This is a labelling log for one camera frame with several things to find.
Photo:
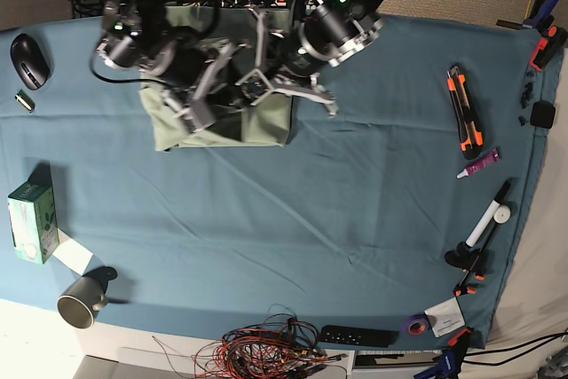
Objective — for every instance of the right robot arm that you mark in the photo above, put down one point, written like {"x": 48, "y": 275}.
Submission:
{"x": 134, "y": 31}

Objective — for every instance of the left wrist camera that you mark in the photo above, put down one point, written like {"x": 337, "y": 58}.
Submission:
{"x": 253, "y": 89}

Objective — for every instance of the blue table cloth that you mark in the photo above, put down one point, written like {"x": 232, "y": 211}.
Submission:
{"x": 346, "y": 224}

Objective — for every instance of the grey ceramic mug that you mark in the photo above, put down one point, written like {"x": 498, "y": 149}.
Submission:
{"x": 81, "y": 303}

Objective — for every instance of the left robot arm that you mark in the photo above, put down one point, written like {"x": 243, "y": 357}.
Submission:
{"x": 320, "y": 33}

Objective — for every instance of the orange black utility knife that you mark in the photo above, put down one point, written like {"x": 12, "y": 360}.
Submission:
{"x": 468, "y": 124}

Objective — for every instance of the sage green T-shirt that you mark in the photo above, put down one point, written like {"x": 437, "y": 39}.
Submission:
{"x": 267, "y": 124}

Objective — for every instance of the purple tape roll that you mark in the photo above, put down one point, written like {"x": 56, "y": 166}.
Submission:
{"x": 416, "y": 325}

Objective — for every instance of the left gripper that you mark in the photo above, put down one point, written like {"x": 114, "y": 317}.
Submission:
{"x": 288, "y": 65}

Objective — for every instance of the black power strip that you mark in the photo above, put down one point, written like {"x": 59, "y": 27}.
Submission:
{"x": 270, "y": 4}

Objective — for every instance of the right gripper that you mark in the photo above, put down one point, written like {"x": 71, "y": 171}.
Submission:
{"x": 205, "y": 71}

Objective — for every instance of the white card box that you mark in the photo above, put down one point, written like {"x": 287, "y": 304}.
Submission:
{"x": 445, "y": 317}

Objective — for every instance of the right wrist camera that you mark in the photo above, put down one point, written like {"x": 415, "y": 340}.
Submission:
{"x": 198, "y": 116}

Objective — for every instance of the black remote control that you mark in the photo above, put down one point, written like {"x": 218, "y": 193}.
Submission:
{"x": 376, "y": 338}

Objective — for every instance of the blue bar clamp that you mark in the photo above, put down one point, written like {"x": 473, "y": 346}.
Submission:
{"x": 449, "y": 363}

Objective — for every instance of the orange black corner clamp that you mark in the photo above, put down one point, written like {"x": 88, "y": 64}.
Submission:
{"x": 549, "y": 45}

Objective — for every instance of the white paper slip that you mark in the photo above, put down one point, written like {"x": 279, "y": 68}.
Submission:
{"x": 73, "y": 255}

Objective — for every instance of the purple glue tube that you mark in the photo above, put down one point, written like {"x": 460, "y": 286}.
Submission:
{"x": 488, "y": 159}

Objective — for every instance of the small silver lighter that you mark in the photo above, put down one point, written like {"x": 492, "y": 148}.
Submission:
{"x": 25, "y": 101}

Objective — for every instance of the black computer mouse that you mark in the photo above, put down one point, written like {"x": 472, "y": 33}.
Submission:
{"x": 29, "y": 62}

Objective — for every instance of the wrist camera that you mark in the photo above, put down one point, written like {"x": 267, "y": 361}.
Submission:
{"x": 253, "y": 89}
{"x": 198, "y": 116}

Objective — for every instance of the green tissue box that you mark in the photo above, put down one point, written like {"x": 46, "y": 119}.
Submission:
{"x": 33, "y": 221}

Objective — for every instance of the white black hand pump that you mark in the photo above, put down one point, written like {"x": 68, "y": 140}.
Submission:
{"x": 497, "y": 212}

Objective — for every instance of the orange black spring clamp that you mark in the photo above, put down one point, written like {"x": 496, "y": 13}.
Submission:
{"x": 475, "y": 271}

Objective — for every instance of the black square box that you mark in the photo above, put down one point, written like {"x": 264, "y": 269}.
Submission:
{"x": 543, "y": 115}

